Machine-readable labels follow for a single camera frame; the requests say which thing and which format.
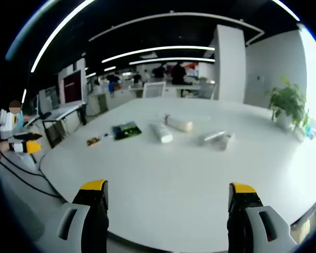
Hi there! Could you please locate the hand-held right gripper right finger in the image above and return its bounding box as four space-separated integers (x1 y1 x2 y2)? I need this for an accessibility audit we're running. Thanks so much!
227 182 298 253

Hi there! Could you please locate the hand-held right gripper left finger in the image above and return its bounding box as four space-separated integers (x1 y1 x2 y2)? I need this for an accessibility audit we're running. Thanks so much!
56 179 109 253

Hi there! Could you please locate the clear plastic item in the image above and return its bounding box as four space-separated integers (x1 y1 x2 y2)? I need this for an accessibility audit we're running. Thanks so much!
198 130 235 151

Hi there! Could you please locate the green blue skincare packet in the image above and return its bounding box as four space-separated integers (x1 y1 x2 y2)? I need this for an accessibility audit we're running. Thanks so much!
111 121 143 141

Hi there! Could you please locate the white skincare tube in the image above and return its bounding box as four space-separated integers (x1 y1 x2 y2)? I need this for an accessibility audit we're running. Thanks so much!
149 122 173 144

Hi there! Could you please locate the beige skincare bottle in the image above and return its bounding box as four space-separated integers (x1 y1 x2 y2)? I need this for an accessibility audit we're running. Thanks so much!
163 113 194 133

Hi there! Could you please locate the small blue white bottle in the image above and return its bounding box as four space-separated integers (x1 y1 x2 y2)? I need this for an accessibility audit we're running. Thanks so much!
304 124 316 140

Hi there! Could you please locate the white side desk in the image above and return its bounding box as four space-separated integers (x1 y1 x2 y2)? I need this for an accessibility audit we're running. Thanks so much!
41 102 87 149

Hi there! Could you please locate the small yellow brown packet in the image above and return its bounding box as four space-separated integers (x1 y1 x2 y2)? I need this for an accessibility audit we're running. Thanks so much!
86 135 100 147

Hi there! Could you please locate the large display screen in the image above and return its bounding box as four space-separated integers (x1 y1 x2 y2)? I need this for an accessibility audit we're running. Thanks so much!
58 69 83 105

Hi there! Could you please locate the long ceiling light strip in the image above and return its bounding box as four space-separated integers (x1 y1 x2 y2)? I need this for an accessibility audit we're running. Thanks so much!
101 45 216 64
129 57 216 66
31 0 97 74

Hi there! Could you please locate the green potted plant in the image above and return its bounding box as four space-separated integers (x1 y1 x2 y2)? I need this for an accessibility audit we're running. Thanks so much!
265 76 310 132

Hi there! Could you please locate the white mesh office chair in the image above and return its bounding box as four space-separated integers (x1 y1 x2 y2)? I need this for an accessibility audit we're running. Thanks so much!
142 81 167 99

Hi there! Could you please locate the black cable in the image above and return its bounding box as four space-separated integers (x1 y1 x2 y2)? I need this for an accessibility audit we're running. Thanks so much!
0 146 65 199

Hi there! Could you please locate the white ceiling pipe rail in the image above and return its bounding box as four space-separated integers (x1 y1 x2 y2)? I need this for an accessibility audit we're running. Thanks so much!
88 11 265 44

